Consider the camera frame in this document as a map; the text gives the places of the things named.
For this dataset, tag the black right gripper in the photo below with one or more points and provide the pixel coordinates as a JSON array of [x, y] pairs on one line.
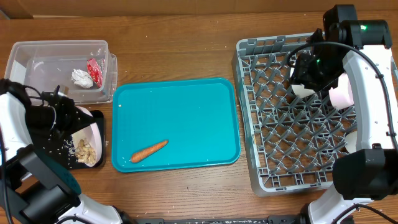
[[302, 74]]

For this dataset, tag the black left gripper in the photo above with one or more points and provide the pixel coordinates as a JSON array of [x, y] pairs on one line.
[[74, 118]]

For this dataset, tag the pale green bowl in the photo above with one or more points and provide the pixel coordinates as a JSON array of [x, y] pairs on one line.
[[302, 92]]

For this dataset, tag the white plate with food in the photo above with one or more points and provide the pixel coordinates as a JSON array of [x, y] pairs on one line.
[[93, 136]]

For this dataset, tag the red snack wrapper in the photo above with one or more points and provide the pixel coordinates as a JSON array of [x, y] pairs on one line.
[[95, 72]]

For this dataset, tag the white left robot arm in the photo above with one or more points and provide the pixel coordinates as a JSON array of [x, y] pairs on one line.
[[34, 187]]

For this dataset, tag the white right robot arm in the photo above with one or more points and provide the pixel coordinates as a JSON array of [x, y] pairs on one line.
[[360, 49]]

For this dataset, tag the grey dishwasher rack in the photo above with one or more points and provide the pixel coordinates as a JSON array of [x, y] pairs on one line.
[[292, 143]]

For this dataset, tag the crumpled white paper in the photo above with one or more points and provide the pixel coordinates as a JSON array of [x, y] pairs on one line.
[[82, 78]]

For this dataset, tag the food scraps pile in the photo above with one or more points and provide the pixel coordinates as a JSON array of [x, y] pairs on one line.
[[83, 152]]

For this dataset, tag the black plastic bin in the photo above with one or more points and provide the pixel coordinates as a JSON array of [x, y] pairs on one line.
[[59, 151]]

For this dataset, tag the clear plastic bin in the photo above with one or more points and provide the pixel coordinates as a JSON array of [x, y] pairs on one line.
[[45, 65]]

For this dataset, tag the white cup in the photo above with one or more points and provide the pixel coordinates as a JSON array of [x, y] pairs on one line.
[[351, 139]]

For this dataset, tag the orange carrot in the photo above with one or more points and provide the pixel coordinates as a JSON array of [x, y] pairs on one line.
[[143, 154]]

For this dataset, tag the teal plastic tray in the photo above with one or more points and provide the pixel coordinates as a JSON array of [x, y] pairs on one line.
[[197, 117]]

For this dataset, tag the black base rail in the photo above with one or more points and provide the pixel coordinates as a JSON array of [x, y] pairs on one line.
[[272, 219]]

